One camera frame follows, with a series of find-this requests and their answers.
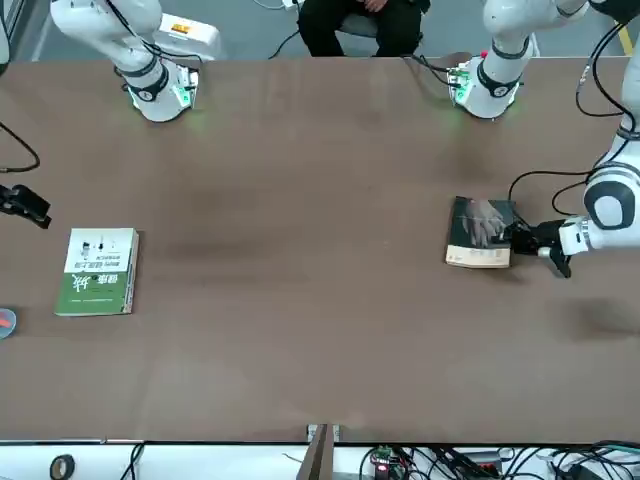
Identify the green and white book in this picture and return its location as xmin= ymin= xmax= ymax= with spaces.
xmin=53 ymin=227 xmax=140 ymax=317

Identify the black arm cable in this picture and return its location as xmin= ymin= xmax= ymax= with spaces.
xmin=508 ymin=19 xmax=640 ymax=226
xmin=0 ymin=122 xmax=41 ymax=174

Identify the small circuit board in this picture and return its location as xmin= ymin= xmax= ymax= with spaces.
xmin=368 ymin=444 xmax=401 ymax=474

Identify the dark book with hands cover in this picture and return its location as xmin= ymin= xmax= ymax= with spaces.
xmin=444 ymin=196 xmax=518 ymax=270

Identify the black tape roll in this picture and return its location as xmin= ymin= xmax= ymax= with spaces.
xmin=49 ymin=454 xmax=76 ymax=478

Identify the black adapter cable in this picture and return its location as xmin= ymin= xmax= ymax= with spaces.
xmin=127 ymin=442 xmax=146 ymax=480

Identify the aluminium frame post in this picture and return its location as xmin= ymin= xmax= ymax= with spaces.
xmin=302 ymin=423 xmax=341 ymax=480

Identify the grey office chair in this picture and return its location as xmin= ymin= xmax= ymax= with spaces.
xmin=339 ymin=12 xmax=381 ymax=39

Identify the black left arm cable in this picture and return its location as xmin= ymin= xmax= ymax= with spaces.
xmin=508 ymin=19 xmax=640 ymax=226

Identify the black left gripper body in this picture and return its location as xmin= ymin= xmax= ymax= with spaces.
xmin=535 ymin=219 xmax=565 ymax=251

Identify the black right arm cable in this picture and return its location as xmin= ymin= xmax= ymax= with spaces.
xmin=0 ymin=122 xmax=41 ymax=174

